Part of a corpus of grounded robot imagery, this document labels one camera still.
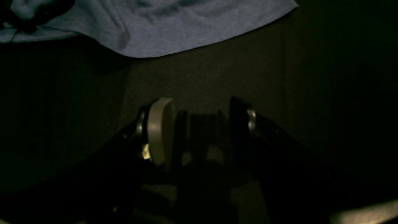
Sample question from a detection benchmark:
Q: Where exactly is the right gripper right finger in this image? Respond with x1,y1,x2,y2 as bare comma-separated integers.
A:
230,96,257,162

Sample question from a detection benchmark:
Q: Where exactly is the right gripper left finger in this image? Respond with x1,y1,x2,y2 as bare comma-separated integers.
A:
136,98,176,168

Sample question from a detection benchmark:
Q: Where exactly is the blue grey t-shirt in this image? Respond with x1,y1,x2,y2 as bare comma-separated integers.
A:
1,0,298,58

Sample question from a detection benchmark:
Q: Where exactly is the black table cloth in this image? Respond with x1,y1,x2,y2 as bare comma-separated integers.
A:
1,0,397,224

